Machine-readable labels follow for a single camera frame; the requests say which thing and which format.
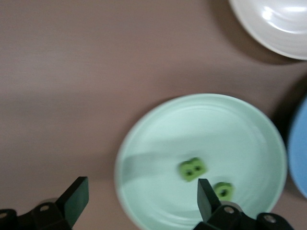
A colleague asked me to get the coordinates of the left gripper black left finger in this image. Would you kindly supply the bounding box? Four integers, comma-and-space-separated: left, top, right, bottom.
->
0, 176, 90, 230

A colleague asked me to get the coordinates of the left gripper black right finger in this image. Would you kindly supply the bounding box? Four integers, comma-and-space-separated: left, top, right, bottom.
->
194, 178, 295, 230

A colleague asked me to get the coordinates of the green foam letter B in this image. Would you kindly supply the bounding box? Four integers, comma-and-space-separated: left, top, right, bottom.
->
177, 157, 208, 182

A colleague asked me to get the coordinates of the mint green plate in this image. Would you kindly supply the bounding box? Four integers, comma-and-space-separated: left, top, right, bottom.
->
114, 93, 288, 230

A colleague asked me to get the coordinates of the blue plate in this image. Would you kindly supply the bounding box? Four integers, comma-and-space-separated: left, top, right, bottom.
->
286, 94, 307, 199

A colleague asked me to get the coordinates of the beige plate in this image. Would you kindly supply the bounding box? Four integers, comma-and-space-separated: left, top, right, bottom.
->
227, 0, 307, 60

